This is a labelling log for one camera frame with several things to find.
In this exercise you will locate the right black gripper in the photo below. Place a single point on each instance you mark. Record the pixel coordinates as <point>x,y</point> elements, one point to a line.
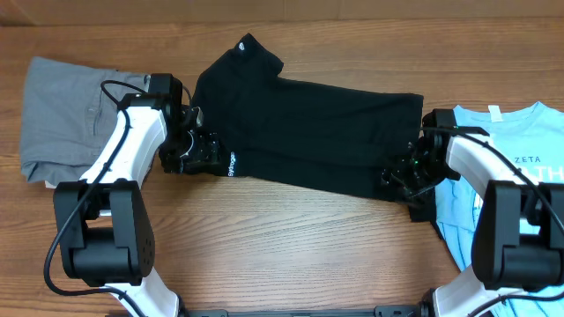
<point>396,171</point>

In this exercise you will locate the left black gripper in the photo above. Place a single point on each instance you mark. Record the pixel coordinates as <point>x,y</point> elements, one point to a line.
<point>207,149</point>

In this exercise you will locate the black t-shirt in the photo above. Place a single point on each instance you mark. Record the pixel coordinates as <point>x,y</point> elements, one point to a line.
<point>300,133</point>

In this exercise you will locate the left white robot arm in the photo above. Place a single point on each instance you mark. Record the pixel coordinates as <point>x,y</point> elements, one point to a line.
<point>104,242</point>

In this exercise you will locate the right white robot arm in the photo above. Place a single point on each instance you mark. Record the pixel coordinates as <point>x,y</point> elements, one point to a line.
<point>517,249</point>

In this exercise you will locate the grey folded trousers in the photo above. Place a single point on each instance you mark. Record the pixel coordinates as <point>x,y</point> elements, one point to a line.
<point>66,119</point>

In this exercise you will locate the light blue printed t-shirt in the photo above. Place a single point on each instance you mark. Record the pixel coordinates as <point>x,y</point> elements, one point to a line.
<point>532,138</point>

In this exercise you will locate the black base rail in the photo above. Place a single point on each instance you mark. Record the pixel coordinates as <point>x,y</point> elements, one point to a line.
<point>304,313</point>

